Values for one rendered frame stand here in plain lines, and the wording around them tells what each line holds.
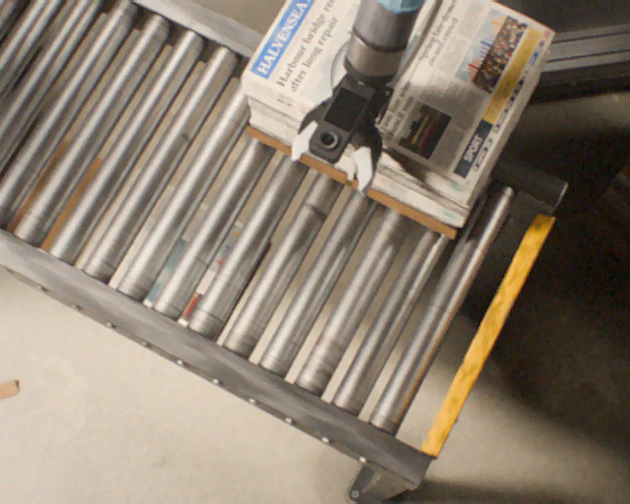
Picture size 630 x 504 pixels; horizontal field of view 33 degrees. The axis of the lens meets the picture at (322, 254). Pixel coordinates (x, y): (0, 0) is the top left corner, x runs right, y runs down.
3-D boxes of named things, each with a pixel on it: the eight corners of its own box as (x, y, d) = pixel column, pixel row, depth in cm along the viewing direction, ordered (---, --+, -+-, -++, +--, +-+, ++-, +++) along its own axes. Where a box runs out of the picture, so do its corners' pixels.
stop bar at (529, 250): (555, 221, 170) (557, 217, 168) (437, 462, 160) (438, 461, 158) (536, 212, 170) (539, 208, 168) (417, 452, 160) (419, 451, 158)
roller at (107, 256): (245, 62, 182) (243, 49, 177) (106, 295, 171) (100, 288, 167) (220, 50, 183) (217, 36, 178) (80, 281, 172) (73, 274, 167)
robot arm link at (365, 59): (396, 61, 131) (338, 33, 132) (386, 89, 134) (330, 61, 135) (417, 33, 136) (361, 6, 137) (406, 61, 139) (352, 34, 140)
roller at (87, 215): (212, 46, 183) (210, 33, 178) (72, 277, 172) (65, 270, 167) (188, 34, 184) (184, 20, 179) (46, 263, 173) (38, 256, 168)
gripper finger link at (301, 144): (308, 143, 155) (347, 114, 148) (291, 165, 151) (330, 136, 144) (293, 128, 154) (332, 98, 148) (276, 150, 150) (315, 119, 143)
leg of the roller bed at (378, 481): (395, 481, 237) (426, 460, 172) (384, 504, 236) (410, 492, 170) (373, 468, 238) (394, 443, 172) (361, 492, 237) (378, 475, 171)
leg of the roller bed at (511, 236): (490, 290, 249) (552, 203, 183) (480, 311, 248) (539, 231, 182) (468, 279, 250) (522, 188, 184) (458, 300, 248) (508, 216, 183)
